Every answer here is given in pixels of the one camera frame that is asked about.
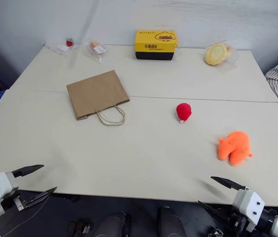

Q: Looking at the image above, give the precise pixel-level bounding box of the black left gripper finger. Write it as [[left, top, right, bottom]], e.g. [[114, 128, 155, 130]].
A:
[[21, 187, 58, 210], [12, 164, 44, 179]]

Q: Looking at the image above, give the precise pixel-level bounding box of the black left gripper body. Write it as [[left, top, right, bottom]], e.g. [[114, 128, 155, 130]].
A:
[[0, 189, 29, 213]]

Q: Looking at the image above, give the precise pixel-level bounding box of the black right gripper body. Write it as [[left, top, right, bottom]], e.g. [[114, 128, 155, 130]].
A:
[[224, 206, 251, 234]]

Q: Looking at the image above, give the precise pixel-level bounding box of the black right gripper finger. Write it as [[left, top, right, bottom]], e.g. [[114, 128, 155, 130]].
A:
[[210, 176, 246, 191], [198, 200, 236, 221]]

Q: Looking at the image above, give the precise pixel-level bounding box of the bagged red small item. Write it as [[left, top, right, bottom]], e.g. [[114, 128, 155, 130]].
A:
[[43, 38, 80, 56]]

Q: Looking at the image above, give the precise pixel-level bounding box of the clear bag of orange toy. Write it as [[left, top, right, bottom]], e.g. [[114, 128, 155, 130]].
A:
[[82, 40, 108, 65]]

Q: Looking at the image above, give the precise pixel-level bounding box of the orange plush animal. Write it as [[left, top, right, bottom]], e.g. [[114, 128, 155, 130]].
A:
[[217, 130, 254, 166]]

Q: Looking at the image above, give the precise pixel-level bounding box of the dark rounded shape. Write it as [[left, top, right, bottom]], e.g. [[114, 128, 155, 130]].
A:
[[93, 210, 132, 237], [156, 205, 187, 237]]

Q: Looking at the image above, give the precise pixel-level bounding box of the red plush toy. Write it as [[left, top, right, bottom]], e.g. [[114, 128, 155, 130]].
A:
[[175, 103, 194, 124]]

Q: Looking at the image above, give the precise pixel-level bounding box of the clear wrapper of yellow plush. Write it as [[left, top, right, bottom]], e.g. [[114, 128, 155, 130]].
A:
[[203, 39, 240, 73]]

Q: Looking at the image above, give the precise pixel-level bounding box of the yellow round plush toy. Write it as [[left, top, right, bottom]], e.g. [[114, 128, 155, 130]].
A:
[[204, 43, 234, 67]]

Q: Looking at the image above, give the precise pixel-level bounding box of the yellow black duck box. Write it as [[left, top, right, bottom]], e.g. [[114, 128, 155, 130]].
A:
[[134, 30, 181, 61]]

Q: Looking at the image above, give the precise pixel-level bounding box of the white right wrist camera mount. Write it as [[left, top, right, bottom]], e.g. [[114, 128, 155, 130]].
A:
[[232, 187, 266, 227]]

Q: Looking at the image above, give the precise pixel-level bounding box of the brown paper bag with handles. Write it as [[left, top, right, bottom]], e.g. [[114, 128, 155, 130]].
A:
[[66, 70, 131, 127]]

